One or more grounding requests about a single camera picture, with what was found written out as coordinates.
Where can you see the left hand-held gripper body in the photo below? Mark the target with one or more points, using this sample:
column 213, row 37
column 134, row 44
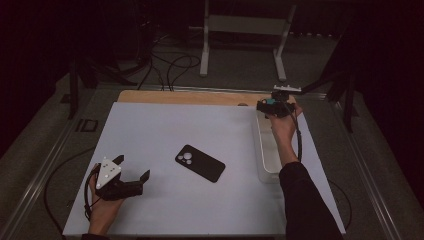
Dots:
column 107, row 173

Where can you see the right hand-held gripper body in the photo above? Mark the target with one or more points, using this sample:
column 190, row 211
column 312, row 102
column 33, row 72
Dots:
column 280, row 108

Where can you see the white rectangular storage box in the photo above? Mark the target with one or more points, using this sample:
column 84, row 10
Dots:
column 268, row 150

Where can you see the black phone case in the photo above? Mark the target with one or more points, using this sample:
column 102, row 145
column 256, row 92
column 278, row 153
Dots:
column 201, row 164

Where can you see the person's right hand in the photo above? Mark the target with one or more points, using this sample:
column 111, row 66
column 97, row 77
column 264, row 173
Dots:
column 285, row 130

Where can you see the person's left hand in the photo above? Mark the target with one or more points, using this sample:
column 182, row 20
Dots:
column 105, row 213

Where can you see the white table mat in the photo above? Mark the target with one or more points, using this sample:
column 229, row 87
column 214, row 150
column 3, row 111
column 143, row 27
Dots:
column 173, row 206

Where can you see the black tripod stand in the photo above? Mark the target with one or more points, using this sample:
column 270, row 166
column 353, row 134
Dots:
column 348, row 100
column 74, row 86

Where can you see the grey metal stand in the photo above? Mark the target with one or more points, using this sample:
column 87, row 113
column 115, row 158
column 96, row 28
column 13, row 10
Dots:
column 246, row 25

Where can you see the black rectangular floor frame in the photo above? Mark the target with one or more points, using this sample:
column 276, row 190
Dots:
column 78, row 125

